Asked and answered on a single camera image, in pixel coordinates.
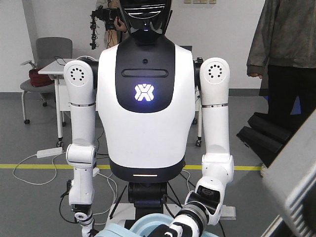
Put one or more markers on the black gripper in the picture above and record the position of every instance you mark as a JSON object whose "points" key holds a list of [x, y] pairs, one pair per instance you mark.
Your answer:
{"points": [[292, 175]]}

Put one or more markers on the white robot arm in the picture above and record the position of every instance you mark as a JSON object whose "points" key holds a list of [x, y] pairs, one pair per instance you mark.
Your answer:
{"points": [[81, 81], [217, 163]]}

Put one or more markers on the light blue plastic basket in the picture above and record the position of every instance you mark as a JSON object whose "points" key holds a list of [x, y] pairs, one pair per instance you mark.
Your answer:
{"points": [[143, 226]]}

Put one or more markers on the black white robot left hand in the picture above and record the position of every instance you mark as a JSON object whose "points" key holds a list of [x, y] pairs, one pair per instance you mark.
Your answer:
{"points": [[176, 229]]}

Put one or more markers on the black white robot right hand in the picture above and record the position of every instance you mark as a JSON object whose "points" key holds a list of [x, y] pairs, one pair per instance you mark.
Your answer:
{"points": [[87, 231]]}

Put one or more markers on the person in dark trousers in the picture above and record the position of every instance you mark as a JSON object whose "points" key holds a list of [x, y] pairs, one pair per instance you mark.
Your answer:
{"points": [[284, 47]]}

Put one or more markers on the white folding table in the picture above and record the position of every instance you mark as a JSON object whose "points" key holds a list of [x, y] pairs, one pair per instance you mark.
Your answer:
{"points": [[55, 72]]}

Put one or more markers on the white power strip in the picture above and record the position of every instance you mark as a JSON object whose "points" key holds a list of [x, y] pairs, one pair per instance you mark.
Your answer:
{"points": [[49, 152]]}

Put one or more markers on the grey office chair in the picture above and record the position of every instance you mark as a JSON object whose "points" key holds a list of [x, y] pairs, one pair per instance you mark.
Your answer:
{"points": [[48, 49]]}

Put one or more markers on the red bag on chair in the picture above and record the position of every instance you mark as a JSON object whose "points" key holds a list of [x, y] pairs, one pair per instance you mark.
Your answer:
{"points": [[39, 80]]}

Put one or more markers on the person with camera rig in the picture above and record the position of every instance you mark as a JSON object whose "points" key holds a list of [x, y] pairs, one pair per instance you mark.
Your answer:
{"points": [[109, 13]]}

